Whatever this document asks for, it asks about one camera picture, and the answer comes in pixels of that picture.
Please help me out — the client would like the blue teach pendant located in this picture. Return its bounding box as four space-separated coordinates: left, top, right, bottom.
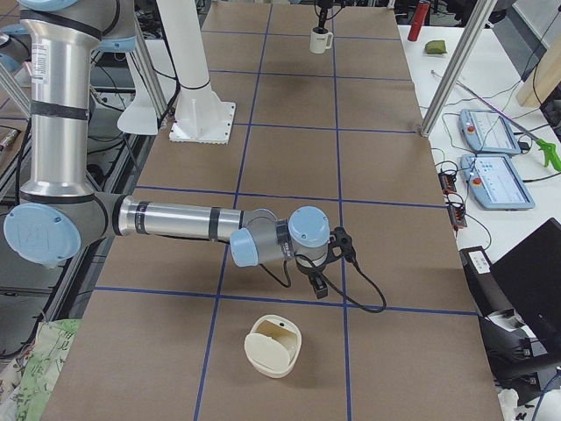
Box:
459 109 522 155
460 153 535 211

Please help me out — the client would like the black laptop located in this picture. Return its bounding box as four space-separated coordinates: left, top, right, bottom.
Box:
491 218 560 352

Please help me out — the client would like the green bean bag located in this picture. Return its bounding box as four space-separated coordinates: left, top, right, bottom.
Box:
424 39 447 55

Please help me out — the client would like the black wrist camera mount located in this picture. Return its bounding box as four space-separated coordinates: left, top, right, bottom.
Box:
325 227 357 264

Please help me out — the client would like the white ceramic mug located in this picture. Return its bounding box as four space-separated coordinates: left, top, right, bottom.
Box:
309 26 333 54

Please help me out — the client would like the far blue teach pendant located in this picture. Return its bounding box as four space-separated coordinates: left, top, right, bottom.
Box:
459 109 522 155

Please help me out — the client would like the near blue teach pendant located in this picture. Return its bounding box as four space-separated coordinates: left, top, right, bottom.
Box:
460 153 535 211

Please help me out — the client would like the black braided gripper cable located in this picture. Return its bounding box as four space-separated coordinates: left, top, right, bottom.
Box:
262 253 388 314

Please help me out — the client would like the green handled reacher grabber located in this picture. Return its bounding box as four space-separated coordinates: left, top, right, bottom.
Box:
455 81 560 173

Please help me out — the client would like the aluminium frame post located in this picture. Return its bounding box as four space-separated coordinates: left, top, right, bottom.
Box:
419 0 497 138

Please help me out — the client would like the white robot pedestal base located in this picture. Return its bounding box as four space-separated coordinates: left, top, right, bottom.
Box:
157 0 236 144

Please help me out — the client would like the cream round bin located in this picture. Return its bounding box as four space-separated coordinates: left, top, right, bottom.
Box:
244 315 302 379

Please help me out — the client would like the green patterned cloth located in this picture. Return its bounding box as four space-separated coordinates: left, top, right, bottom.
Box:
1 318 81 420

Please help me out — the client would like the red cylindrical bottle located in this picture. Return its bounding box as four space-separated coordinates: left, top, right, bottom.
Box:
407 0 431 42

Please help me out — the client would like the orange circuit board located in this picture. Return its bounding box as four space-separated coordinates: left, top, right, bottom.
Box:
438 171 457 194
447 203 467 231

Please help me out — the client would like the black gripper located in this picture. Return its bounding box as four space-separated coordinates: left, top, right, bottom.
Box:
295 254 328 299
317 8 329 30

